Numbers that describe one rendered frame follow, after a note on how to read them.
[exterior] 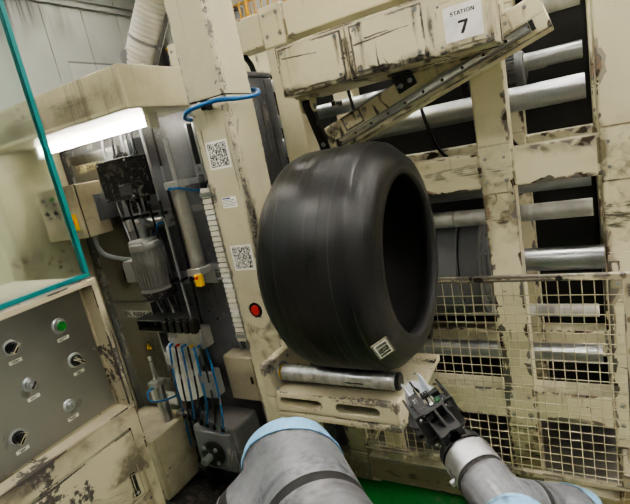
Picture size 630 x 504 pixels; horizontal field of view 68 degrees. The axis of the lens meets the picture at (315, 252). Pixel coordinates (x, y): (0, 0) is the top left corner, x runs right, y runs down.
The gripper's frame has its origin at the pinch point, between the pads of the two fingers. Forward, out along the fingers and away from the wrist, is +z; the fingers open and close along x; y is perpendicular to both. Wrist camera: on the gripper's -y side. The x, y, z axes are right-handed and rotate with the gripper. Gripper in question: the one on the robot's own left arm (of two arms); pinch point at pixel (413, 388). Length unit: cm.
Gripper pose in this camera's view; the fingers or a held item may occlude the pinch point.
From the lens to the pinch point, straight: 96.2
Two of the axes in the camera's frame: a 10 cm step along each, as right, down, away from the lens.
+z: -2.4, -3.0, 9.2
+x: -8.4, 5.3, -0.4
